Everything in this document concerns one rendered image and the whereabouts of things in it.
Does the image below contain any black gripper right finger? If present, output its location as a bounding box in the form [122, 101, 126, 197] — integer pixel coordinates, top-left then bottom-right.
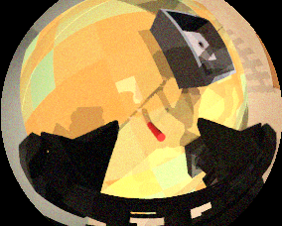
[197, 118, 261, 181]

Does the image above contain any red peg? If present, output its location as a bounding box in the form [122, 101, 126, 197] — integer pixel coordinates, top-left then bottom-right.
[147, 122, 166, 142]

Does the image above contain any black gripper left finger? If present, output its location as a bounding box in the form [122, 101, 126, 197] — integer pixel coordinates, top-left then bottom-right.
[40, 120, 120, 192]

